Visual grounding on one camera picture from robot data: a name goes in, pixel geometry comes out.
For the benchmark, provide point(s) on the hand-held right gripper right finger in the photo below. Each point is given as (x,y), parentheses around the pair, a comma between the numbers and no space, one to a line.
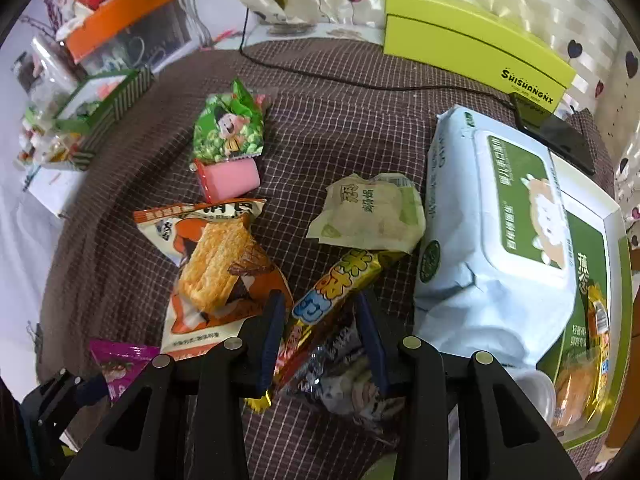
(372,345)

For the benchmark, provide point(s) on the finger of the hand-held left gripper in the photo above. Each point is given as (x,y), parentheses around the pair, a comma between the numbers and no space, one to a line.
(55,395)

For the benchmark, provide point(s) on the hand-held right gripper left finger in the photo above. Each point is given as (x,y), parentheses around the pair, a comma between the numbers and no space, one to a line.
(269,345)

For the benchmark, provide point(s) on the yellow long snack bar packet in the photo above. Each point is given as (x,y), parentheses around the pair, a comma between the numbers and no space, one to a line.
(330,297)

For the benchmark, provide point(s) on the magenta snack packet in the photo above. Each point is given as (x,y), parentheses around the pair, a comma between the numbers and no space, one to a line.
(122,365)

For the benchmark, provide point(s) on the orange cracker snack packet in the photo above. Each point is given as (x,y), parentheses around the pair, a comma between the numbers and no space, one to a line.
(215,265)

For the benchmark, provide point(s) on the pink jelly cup red lid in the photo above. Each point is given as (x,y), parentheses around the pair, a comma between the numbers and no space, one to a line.
(227,180)

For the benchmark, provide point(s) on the green cartoon snack packet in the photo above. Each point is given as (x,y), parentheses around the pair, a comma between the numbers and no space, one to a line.
(227,127)

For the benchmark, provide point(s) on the clear dark printed snack packet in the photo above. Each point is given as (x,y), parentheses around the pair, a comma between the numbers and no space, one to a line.
(340,385)

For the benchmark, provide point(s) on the white green rice cracker packet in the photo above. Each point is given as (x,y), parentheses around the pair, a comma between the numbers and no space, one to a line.
(367,212)

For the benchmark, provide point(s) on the pale blue wet wipes pack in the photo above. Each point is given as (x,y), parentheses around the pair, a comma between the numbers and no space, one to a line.
(490,240)

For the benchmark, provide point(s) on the yellow pastry snack packet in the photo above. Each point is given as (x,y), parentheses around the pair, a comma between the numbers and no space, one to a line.
(582,390)

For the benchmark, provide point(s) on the brown checked tablecloth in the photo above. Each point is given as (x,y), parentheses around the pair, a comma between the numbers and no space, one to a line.
(325,125)

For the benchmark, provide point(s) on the black smartphone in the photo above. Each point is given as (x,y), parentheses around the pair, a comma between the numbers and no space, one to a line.
(560,137)

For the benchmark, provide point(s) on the green striped open box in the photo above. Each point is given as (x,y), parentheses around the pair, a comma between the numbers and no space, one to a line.
(107,105)

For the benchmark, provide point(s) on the lime green shoe box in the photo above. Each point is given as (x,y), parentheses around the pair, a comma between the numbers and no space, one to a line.
(465,45)

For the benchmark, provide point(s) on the clear plastic jar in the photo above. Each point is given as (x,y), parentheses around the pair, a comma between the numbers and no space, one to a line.
(50,70)

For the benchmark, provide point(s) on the clear storage box orange lid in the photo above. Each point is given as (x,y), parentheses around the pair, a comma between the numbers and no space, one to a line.
(125,20)

